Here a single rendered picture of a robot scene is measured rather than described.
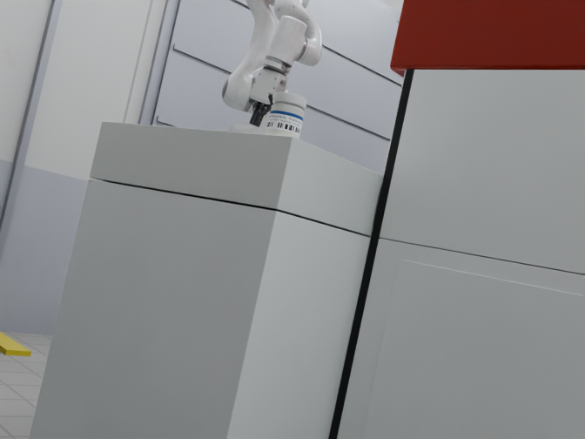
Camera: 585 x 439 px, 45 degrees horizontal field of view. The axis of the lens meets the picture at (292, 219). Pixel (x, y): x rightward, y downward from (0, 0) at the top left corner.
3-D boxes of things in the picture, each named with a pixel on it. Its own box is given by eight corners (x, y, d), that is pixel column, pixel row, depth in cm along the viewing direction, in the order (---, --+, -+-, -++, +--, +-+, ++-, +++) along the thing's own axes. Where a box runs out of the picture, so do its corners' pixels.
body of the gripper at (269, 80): (295, 76, 213) (282, 111, 214) (272, 69, 219) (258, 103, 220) (280, 67, 207) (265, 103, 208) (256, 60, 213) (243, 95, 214)
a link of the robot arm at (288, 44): (288, 67, 219) (262, 56, 215) (305, 27, 218) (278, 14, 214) (298, 68, 211) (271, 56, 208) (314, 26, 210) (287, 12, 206)
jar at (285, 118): (304, 146, 148) (313, 102, 148) (283, 138, 142) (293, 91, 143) (279, 144, 152) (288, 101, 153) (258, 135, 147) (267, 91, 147)
